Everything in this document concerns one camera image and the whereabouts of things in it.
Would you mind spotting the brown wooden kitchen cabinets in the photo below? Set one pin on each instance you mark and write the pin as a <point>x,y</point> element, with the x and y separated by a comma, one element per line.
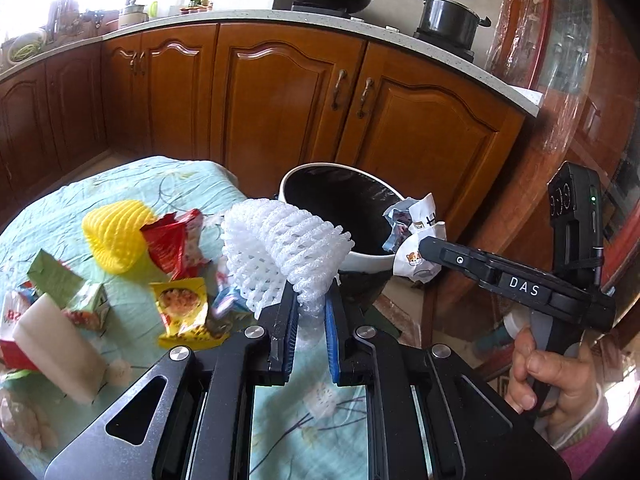
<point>261,98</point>

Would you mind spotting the yellow foam fruit net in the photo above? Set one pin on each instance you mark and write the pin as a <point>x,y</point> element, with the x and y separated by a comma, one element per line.
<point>113,234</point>

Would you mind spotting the red milk carton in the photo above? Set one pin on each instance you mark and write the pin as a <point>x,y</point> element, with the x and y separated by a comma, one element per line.
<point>14,305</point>

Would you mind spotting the crumpled white red bag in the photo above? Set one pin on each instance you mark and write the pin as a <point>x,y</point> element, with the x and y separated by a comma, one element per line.
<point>26,424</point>

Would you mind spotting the green milk carton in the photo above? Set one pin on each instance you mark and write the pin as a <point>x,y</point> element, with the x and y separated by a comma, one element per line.
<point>82,301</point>

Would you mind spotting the yellow snack packet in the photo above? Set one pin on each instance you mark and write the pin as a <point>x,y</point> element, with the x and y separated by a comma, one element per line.
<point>183,309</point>

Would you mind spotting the white foam fruit net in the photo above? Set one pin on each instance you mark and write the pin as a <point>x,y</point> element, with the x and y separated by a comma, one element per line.
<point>270,244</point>

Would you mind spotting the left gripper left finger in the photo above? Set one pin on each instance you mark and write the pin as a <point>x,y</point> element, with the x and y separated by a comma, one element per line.
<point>276,352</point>

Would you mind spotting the white trash bin black liner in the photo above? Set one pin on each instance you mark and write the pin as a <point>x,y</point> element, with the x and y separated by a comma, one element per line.
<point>350,198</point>

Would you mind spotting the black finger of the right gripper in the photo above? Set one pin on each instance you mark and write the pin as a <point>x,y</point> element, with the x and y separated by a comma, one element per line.
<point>471,262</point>

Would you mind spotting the white paper wrapper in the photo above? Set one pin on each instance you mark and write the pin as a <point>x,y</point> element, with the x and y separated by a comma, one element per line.
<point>410,222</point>

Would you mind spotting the red snack wrapper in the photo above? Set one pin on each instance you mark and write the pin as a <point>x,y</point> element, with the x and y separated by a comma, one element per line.
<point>173,243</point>

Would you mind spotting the person's right hand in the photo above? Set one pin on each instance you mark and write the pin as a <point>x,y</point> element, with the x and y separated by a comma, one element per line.
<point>574,377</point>

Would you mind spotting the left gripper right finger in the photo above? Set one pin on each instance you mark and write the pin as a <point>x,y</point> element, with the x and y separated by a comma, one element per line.
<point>348,359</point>

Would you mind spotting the black cooking pot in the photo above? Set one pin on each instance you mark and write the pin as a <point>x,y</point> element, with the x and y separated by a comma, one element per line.
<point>451,26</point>

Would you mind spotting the green vegetable bowl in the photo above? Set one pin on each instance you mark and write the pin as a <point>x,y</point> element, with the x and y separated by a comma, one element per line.
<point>26,46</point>

